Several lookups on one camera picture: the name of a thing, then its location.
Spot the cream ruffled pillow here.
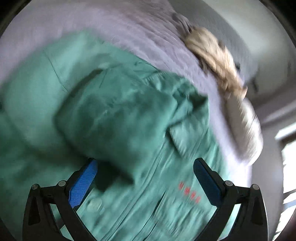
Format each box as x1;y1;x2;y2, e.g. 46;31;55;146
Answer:
226;96;263;166

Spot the green work jacket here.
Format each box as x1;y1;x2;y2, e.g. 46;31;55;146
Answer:
1;32;229;240

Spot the lilac embossed bed blanket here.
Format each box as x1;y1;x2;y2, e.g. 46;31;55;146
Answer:
1;1;251;186

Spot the beige striped crumpled cloth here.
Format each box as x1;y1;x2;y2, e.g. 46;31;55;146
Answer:
184;27;247;99

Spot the grey padded headboard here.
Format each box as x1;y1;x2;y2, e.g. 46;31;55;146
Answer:
170;1;258;87

